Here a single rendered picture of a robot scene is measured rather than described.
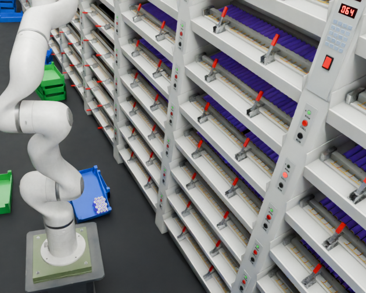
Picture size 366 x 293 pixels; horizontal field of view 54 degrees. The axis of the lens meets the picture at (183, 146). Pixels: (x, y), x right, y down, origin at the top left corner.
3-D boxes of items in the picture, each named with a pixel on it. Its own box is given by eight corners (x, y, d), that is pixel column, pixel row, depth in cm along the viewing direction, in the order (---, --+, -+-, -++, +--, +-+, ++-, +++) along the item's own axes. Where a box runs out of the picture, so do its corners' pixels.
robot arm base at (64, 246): (36, 267, 150) (29, 237, 140) (45, 232, 165) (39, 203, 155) (83, 264, 153) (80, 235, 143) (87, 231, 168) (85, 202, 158)
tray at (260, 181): (265, 200, 123) (266, 183, 117) (180, 113, 164) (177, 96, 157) (309, 174, 129) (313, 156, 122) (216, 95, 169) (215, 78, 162)
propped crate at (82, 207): (110, 213, 220) (111, 209, 214) (76, 223, 211) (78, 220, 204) (94, 170, 230) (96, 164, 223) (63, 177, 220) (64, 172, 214)
